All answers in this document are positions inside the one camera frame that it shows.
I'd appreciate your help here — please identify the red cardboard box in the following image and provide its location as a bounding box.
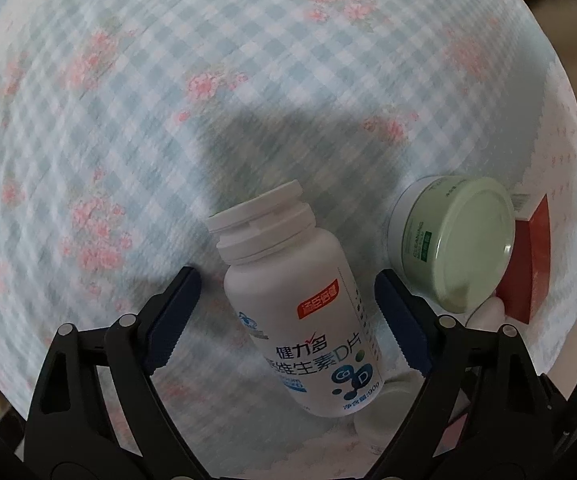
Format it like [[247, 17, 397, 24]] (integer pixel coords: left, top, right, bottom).
[[495, 192, 552, 324]]

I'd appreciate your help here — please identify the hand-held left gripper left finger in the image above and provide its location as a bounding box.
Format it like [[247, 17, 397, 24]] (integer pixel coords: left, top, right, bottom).
[[22, 266, 219, 480]]

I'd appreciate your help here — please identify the white vitamin bottle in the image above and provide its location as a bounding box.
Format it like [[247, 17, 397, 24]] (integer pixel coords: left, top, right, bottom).
[[206, 180, 384, 420]]

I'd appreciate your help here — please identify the white patterned cloth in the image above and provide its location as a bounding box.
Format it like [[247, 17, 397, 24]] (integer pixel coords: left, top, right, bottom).
[[513, 55, 577, 376]]

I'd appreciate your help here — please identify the pale green lidded jar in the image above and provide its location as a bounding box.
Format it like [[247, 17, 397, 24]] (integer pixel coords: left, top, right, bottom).
[[387, 175, 516, 314]]

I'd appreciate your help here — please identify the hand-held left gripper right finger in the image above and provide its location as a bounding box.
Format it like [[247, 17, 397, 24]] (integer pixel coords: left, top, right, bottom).
[[375, 269, 570, 480]]

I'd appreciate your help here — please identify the checked floral bed sheet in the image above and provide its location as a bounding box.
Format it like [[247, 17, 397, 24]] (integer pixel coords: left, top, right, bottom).
[[0, 0, 559, 461]]

